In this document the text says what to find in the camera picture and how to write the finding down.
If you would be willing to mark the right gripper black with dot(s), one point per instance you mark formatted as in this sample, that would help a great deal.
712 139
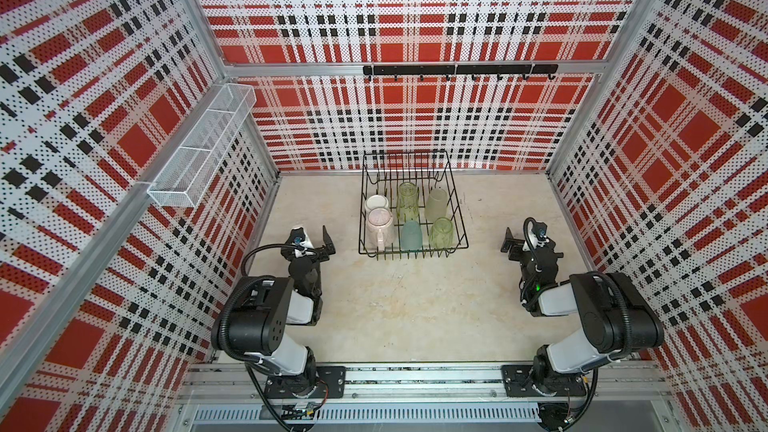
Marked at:
516 248

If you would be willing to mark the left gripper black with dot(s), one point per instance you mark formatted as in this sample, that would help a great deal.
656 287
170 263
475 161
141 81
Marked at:
322 254

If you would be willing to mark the pink mug purple inside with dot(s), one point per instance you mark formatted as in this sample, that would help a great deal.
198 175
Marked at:
380 226

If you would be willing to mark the white mug red inside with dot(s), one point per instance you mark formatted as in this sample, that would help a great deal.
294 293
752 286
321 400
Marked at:
376 201

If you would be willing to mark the pale green glass cup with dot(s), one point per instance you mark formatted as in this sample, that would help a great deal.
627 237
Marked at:
436 204

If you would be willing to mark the teal textured glass cup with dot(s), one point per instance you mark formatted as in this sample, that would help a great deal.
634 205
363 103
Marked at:
411 239

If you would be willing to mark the green patterned glass cup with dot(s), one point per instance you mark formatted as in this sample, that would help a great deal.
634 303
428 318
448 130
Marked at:
407 207

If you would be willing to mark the black wire dish rack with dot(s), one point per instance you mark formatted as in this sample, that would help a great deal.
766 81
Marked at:
383 172

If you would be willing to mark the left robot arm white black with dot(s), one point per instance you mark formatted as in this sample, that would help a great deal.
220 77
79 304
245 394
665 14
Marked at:
252 326

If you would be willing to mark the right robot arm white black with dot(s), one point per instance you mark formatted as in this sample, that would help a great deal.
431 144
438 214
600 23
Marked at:
615 321

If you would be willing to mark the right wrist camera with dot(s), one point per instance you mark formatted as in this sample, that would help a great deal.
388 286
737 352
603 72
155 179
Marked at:
535 233

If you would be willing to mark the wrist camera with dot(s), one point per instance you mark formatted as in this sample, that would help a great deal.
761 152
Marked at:
535 233
299 238

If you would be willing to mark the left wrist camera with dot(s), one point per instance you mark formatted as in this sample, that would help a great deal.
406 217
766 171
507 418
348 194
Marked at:
299 238

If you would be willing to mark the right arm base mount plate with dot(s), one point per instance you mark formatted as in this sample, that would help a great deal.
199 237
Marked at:
520 381

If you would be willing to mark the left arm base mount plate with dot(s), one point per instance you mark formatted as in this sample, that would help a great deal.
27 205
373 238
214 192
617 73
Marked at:
327 381

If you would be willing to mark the white mesh wall basket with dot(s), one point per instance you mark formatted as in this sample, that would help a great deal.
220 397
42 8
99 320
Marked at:
216 122

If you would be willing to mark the black wall hook rail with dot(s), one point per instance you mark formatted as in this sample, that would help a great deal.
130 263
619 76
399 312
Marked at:
523 69

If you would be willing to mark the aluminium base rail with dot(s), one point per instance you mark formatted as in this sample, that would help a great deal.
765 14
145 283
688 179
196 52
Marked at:
626 396

